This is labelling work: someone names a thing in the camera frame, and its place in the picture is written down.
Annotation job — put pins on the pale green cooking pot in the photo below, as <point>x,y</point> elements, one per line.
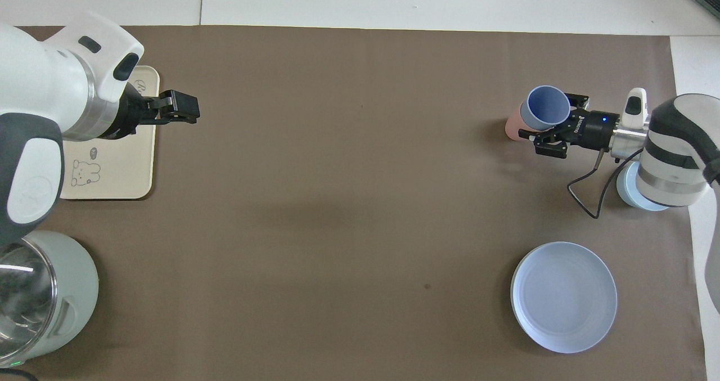
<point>76,291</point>

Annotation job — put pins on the blue plastic cup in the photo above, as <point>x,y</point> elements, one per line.
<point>548,108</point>

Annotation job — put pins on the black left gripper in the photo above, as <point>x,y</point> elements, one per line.
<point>135,113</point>

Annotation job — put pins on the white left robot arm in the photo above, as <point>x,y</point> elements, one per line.
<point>34,88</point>

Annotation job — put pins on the cream tray with rabbit print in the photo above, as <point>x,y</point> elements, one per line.
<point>112,167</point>

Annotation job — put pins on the periwinkle blue plate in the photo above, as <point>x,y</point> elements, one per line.
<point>565,296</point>

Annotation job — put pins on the pink plastic cup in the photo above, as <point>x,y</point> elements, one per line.
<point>514,125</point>

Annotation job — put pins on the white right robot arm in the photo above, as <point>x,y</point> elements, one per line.
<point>675,156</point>

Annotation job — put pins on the brown table mat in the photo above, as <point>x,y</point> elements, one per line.
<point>349,201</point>

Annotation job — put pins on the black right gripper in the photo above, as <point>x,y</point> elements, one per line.
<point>593,130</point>

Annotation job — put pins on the light blue bowl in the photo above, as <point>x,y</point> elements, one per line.
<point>627,192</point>

